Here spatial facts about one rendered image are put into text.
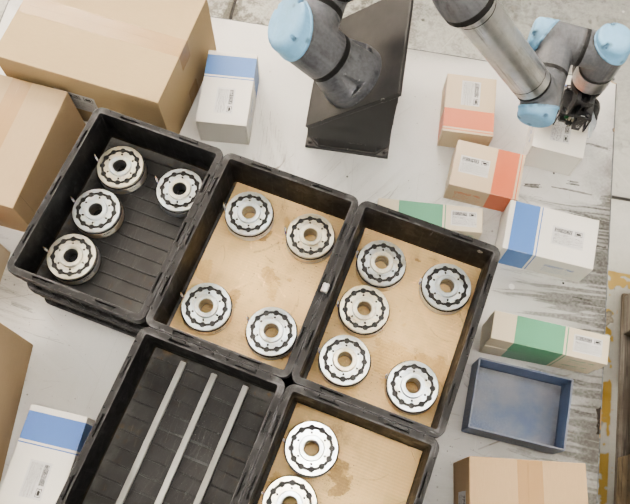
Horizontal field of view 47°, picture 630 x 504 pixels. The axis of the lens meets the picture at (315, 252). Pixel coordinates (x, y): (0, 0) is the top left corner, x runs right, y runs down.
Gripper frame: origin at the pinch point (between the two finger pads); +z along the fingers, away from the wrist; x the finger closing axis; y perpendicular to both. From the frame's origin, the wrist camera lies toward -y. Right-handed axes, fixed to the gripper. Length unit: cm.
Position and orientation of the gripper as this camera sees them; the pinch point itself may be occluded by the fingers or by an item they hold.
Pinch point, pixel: (560, 122)
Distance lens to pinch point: 187.4
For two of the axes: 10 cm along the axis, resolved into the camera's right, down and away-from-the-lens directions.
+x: 9.6, 2.6, -0.9
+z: -0.1, 3.5, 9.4
